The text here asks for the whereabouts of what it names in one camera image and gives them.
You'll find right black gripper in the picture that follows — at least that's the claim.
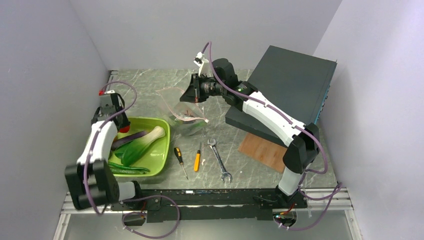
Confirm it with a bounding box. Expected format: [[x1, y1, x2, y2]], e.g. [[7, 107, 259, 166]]
[[180, 73, 226, 103]]

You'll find clear zip top bag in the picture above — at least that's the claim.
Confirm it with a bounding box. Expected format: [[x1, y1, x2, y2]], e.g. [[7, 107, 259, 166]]
[[155, 87, 209, 135]]

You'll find red bell pepper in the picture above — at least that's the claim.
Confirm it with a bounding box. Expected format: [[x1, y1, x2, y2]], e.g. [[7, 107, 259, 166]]
[[119, 125, 131, 133]]

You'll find green orange mango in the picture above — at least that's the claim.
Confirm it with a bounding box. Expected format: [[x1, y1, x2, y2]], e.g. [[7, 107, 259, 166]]
[[170, 118, 207, 136]]

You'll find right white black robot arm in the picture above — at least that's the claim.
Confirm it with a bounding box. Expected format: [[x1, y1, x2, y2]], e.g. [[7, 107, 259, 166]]
[[180, 53, 320, 208]]

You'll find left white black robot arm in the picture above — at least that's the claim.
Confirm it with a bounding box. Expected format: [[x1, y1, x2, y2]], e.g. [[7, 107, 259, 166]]
[[64, 90, 144, 210]]

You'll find purple eggplant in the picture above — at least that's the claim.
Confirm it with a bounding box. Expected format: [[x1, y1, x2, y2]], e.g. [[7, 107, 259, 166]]
[[110, 130, 148, 151]]

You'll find green bok choy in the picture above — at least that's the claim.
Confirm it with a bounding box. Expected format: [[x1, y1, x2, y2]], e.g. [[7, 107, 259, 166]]
[[113, 126, 166, 167]]

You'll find silver open-end wrench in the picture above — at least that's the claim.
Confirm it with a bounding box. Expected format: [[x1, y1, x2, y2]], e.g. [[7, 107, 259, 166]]
[[207, 138, 233, 183]]

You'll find black yellow screwdriver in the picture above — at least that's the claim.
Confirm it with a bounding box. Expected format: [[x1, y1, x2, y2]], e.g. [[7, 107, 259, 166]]
[[173, 147, 189, 180]]

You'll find dark green cucumber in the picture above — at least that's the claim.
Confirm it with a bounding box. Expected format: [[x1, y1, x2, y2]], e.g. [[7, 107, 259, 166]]
[[108, 162, 150, 175]]

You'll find orange utility knife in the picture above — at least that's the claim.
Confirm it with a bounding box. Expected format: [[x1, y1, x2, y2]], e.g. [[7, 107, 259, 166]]
[[193, 142, 202, 172]]

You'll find green plastic tray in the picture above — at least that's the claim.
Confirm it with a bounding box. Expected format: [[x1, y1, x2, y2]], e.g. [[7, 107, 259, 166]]
[[108, 117, 171, 178]]

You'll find brown wooden board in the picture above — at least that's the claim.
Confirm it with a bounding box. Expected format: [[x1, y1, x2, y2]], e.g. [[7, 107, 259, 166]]
[[238, 133, 287, 173]]

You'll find large dark grey box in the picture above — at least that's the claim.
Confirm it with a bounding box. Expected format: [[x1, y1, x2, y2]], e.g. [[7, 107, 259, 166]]
[[225, 45, 338, 147]]

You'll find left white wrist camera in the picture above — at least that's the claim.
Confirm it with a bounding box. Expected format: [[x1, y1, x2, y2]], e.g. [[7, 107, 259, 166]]
[[98, 90, 116, 97]]

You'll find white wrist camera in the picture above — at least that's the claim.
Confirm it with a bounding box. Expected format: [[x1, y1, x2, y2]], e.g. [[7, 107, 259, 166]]
[[98, 90, 116, 97], [193, 51, 210, 77]]

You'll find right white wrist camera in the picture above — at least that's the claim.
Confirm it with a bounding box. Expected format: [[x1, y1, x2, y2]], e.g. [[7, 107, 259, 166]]
[[193, 51, 210, 77]]

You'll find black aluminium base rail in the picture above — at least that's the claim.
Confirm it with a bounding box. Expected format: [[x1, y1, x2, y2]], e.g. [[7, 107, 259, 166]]
[[52, 181, 364, 240]]

